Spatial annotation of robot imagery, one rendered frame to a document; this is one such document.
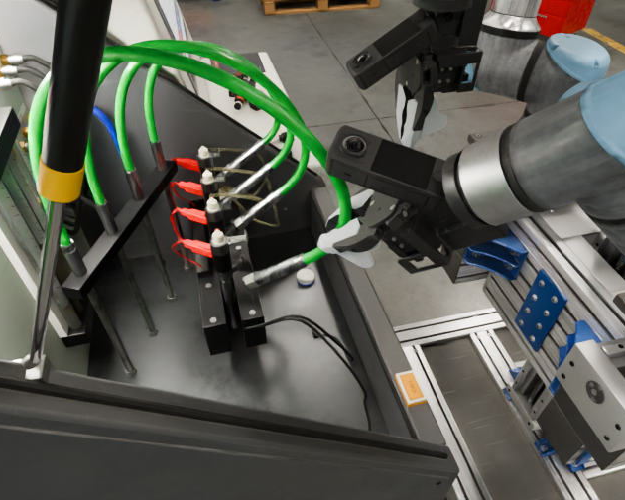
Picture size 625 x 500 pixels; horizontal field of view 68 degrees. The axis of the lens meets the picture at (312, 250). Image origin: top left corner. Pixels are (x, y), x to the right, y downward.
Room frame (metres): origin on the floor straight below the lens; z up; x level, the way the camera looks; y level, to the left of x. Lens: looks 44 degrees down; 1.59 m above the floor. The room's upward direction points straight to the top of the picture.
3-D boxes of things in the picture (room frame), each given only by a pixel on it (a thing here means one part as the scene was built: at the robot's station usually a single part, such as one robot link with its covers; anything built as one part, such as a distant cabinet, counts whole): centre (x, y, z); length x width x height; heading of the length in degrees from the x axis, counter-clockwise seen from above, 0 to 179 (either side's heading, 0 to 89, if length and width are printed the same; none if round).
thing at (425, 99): (0.58, -0.14, 1.31); 0.05 x 0.02 x 0.09; 15
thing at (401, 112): (0.62, -0.15, 1.26); 0.06 x 0.03 x 0.09; 105
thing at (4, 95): (0.68, 0.46, 1.20); 0.13 x 0.03 x 0.31; 15
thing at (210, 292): (0.63, 0.17, 0.91); 0.34 x 0.10 x 0.15; 15
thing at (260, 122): (1.22, 0.17, 0.97); 0.70 x 0.22 x 0.03; 15
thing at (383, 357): (0.57, -0.09, 0.87); 0.62 x 0.04 x 0.16; 15
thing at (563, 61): (0.88, -0.49, 1.20); 0.13 x 0.12 x 0.14; 56
